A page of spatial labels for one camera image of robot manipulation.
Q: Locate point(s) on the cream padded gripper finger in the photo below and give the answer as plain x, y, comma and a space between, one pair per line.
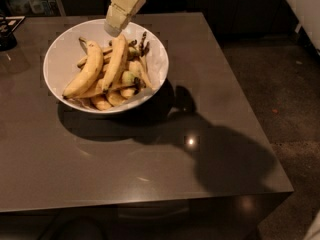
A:
119, 14

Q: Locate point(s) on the large left yellow banana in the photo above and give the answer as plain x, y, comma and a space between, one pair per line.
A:
86, 77

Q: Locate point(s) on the white bowl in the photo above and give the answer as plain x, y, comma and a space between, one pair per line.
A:
60, 63

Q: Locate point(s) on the long lower yellow banana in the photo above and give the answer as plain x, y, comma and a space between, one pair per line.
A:
127, 79

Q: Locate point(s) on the small bottom right banana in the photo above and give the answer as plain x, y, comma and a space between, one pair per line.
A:
128, 92

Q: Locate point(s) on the small banana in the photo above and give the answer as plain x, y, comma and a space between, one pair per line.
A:
100, 102
115, 98
128, 92

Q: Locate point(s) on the small bottom middle banana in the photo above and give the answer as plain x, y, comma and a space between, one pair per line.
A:
115, 98

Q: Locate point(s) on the small bottom left banana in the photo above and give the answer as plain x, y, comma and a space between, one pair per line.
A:
100, 102

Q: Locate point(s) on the bottles on background shelf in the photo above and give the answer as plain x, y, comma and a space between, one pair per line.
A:
31, 7

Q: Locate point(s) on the dark background cabinet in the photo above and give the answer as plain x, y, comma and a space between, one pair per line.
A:
225, 17

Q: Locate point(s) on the black object at left edge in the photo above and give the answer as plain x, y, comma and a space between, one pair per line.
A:
8, 24

